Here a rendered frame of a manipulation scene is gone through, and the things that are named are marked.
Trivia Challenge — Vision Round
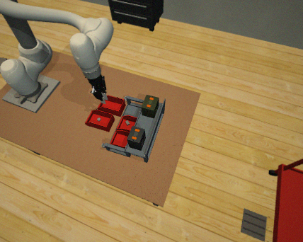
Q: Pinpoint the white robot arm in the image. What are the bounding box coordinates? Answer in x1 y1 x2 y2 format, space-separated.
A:
0 0 114 105

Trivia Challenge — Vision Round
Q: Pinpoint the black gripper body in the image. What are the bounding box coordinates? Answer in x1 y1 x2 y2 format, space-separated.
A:
88 75 103 89

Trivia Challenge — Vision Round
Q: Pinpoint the grey metal shelf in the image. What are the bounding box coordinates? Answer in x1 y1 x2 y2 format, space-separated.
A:
102 96 166 163

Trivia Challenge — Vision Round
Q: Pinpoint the red open-front bin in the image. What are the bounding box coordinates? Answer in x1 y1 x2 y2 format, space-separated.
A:
117 115 137 132
85 110 115 132
110 130 129 149
98 96 126 117

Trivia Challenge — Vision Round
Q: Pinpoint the dark green case with orange latches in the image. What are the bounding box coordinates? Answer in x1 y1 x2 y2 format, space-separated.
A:
142 95 159 118

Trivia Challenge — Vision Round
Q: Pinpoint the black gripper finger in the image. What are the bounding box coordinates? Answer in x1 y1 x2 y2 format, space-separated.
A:
91 84 106 104
101 76 108 100

